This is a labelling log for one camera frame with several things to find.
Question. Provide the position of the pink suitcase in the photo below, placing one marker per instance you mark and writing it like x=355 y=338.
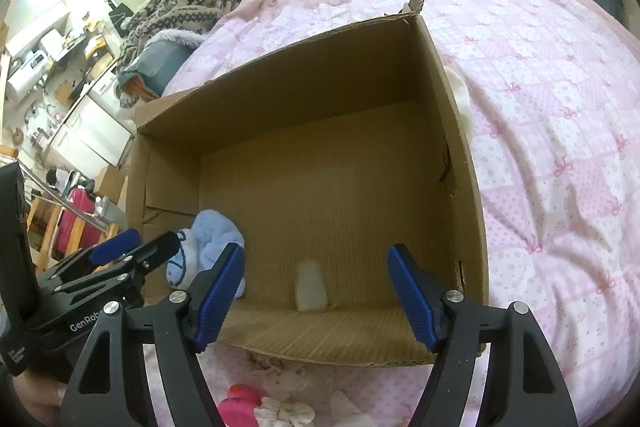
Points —
x=75 y=222

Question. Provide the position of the grey patterned knit sweater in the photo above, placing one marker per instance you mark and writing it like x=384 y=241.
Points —
x=190 y=7

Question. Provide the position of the pink floral bedspread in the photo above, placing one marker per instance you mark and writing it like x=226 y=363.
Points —
x=550 y=157

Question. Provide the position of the white sock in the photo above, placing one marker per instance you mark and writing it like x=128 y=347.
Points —
x=285 y=413

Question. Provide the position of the grey-blue cushion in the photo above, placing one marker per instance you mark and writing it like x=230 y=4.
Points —
x=155 y=62

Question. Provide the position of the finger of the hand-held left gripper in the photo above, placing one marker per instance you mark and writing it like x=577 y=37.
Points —
x=150 y=253
x=116 y=243

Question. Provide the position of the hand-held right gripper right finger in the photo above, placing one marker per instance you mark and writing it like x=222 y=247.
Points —
x=412 y=299

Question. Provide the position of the brown cardboard box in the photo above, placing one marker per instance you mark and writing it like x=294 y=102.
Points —
x=325 y=187

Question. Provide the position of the light blue plush toy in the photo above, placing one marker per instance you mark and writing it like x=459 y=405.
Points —
x=212 y=232

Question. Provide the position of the metal rail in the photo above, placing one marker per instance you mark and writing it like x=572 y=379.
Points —
x=65 y=202

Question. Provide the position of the white soft cloth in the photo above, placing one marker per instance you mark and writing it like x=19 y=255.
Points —
x=352 y=412

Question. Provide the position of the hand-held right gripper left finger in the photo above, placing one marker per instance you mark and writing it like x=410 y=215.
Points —
x=218 y=302

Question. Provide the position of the pink ball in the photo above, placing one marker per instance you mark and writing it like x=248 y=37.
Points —
x=237 y=407

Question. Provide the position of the white cabinet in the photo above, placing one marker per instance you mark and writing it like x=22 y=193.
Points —
x=92 y=122

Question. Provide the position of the white kitchen appliance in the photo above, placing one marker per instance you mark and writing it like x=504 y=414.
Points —
x=27 y=74

